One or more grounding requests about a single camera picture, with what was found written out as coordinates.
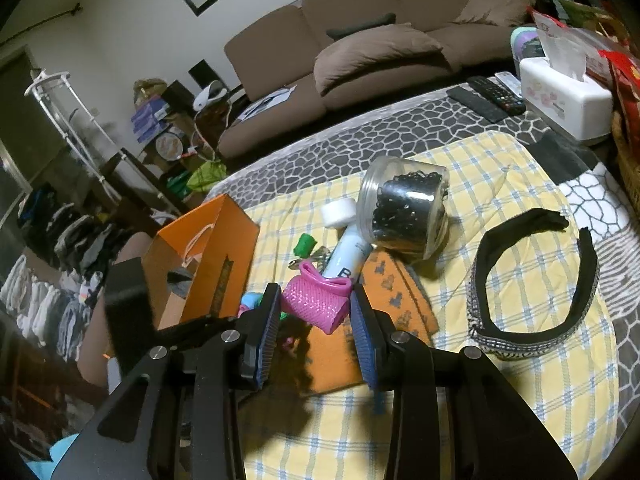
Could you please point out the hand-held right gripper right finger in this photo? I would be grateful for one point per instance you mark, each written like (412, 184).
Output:
(364, 345)

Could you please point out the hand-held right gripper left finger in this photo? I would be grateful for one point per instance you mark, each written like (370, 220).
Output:
(262, 340)

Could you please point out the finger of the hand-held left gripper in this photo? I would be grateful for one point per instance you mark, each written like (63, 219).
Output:
(176, 277)
(200, 327)

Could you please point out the orange cardboard box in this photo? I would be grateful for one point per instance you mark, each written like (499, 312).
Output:
(220, 260)

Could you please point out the pink hair roller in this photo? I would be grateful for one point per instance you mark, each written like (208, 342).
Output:
(315, 300)

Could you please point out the blue hair roller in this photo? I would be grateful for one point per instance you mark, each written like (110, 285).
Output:
(250, 302)

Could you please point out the orange patterned cloth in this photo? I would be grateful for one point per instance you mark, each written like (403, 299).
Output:
(395, 305)

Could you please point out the green small cap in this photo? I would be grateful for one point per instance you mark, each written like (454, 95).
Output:
(304, 246)

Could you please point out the green bag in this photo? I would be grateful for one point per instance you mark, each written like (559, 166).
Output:
(205, 175)

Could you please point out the round tin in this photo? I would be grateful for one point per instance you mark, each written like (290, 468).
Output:
(170, 146)

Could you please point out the yellow plaid cloth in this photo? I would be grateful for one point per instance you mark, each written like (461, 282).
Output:
(500, 410)

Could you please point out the blue boxes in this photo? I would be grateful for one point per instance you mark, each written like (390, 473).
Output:
(147, 117)

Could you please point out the cyan cloth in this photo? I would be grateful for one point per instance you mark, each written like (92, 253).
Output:
(55, 455)

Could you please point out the white massager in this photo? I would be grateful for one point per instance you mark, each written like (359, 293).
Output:
(210, 94)

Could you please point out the white standing rack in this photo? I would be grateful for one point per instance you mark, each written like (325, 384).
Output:
(65, 125)

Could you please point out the white papers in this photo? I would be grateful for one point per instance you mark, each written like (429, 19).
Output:
(265, 102)

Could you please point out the black fabric headband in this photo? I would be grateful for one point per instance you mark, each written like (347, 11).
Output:
(525, 222)

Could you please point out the grey stone-pattern blanket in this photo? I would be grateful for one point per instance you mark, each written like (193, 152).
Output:
(380, 125)

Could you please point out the black studded headband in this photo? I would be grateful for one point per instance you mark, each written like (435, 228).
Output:
(585, 290)

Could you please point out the black remote control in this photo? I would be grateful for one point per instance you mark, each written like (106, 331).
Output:
(477, 103)
(496, 92)

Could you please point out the black curtain rod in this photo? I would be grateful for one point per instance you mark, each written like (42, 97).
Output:
(40, 25)

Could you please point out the large brown pillow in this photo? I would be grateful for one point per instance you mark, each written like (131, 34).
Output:
(377, 55)

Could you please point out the white remote control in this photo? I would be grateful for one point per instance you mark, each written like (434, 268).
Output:
(507, 82)

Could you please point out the black pillow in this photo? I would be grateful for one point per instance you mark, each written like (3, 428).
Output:
(360, 26)

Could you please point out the white tissue box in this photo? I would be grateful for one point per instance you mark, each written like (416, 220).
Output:
(565, 102)

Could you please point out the wicker basket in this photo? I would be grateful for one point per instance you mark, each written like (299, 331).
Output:
(627, 160)

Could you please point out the brown sofa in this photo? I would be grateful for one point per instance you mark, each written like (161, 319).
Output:
(350, 5)

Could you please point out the pastel purple green item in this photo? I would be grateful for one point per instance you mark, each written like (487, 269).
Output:
(525, 40)

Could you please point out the clear plastic packet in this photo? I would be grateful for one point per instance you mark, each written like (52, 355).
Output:
(565, 45)

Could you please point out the flat brown cushion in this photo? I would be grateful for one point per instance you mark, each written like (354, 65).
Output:
(500, 0)

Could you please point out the red snack packets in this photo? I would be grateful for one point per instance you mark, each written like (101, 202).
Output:
(622, 75)

